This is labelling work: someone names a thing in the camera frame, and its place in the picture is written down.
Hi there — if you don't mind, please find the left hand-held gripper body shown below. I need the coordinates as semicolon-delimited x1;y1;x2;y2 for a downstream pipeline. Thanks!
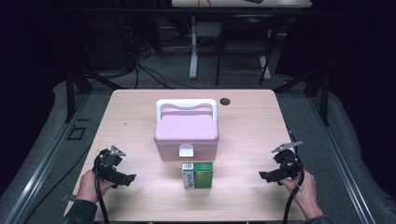
92;145;127;184

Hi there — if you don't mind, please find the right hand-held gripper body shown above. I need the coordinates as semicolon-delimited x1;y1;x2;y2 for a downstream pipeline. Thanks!
271;140;304;181

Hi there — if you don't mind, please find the green medicine carton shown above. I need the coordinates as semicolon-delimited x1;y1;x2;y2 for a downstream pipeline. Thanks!
181;161;215;190

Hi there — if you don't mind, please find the pink plastic storage box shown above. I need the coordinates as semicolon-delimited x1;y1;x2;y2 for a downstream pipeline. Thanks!
153;98;220;162

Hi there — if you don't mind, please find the person's left hand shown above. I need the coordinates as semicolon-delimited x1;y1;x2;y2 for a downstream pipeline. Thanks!
76;169;117;204

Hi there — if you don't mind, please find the person's right hand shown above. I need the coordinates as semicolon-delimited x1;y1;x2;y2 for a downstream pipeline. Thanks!
278;169;325;220

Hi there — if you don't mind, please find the grey tape strip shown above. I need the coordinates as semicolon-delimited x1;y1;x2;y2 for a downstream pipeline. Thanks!
60;193;78;203

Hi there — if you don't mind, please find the black metal stand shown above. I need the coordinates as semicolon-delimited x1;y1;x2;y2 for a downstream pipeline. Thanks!
64;63;129;124
274;68;331;127

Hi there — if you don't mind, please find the black chair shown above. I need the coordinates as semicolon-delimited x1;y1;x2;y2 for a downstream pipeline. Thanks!
215;13;281;87

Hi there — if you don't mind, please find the grey metal box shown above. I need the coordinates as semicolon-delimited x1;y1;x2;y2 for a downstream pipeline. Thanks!
194;21;222;39

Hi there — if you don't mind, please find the white desk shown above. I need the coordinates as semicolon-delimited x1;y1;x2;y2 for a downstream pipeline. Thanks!
171;0;313;81

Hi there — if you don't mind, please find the right hand-held gripper cable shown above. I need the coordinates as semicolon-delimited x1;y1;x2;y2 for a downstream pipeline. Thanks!
281;157;305;224

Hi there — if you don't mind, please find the hand-held gripper cable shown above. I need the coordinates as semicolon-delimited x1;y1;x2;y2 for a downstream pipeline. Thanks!
281;157;305;224
93;152;110;224

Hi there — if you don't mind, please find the left hand-held gripper cable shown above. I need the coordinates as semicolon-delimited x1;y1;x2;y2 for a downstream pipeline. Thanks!
93;152;110;224

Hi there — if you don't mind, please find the short black cable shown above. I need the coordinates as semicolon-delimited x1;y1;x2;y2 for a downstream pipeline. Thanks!
287;128;300;157

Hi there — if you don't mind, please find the black floor cable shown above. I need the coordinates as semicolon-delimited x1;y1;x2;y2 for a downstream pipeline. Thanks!
22;143;94;224

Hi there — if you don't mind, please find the aluminium floor rail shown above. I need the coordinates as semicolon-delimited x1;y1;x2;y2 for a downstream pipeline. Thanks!
3;92;91;224
307;96;377;224

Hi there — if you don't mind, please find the bundle of floor cables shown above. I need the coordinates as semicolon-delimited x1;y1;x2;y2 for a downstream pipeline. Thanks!
118;15;200;91

